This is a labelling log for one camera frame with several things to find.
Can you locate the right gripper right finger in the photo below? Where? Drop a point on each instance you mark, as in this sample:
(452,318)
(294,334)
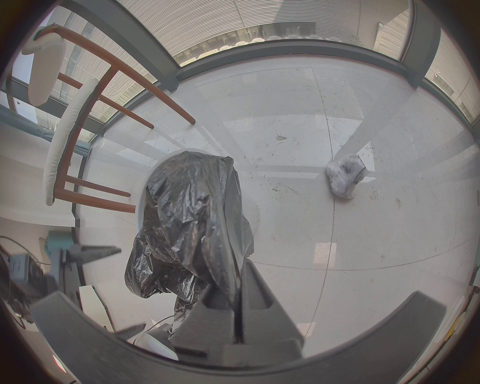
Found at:
(266,315)

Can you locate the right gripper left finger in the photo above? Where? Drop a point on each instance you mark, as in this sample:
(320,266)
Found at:
(204,326)

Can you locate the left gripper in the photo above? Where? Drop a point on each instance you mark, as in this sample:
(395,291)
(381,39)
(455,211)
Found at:
(69,277)

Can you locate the black plastic bag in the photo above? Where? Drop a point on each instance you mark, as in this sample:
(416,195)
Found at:
(187,210)

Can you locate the white trash bin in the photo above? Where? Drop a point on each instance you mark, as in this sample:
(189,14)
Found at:
(252,213)

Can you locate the crumpled white paper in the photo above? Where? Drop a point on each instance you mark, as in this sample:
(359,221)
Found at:
(347,176)

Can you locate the wooden chair with cream cushions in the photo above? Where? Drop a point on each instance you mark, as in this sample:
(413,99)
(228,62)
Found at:
(63,138)

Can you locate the blue-green curtain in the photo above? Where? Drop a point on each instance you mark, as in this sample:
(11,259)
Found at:
(45,133)

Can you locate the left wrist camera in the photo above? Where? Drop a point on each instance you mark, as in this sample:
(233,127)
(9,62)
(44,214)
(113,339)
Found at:
(18,267)

